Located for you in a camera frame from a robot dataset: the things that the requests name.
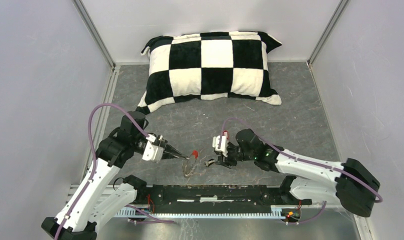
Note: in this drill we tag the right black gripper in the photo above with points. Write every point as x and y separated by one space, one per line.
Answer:
228 163

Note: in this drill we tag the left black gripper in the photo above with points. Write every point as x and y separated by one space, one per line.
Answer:
163 143

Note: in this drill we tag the metal keyring with red handle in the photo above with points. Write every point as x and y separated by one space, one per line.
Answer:
190 164

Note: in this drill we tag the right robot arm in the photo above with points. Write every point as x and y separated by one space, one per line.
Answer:
348 183

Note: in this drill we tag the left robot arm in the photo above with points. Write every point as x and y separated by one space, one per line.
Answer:
84 214

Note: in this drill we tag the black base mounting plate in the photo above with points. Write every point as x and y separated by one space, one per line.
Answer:
215 199

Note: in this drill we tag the black white checkered pillow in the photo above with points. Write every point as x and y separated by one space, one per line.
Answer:
208 66

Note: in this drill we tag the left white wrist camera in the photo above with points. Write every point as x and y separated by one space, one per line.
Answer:
153 150

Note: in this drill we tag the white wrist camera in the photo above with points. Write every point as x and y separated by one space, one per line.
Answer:
153 150
220 143

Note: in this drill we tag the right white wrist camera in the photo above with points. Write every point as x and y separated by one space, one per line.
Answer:
220 143

